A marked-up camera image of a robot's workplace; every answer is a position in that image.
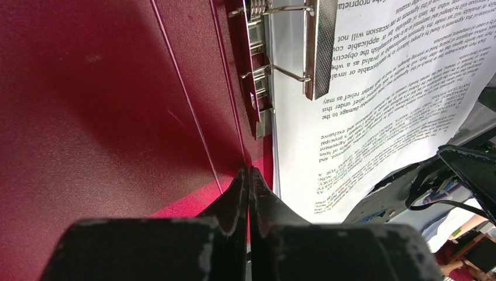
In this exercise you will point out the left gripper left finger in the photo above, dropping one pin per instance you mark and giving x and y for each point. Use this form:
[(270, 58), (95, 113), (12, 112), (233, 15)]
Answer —
[(210, 246)]

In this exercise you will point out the printed text paper sheet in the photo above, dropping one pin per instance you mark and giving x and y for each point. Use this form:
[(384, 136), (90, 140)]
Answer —
[(406, 76)]

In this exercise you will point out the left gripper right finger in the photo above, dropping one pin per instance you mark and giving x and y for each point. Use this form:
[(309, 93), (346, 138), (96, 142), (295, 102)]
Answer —
[(287, 247)]

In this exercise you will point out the silver folder clip mechanism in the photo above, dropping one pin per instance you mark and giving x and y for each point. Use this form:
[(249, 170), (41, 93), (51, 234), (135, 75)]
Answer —
[(282, 42)]

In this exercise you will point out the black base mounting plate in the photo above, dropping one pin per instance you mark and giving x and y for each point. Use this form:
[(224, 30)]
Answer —
[(401, 188)]

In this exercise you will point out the red clip file folder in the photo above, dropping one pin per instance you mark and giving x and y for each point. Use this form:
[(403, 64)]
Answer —
[(116, 109)]

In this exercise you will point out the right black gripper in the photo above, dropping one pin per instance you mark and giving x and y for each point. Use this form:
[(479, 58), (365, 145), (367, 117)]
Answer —
[(475, 167)]

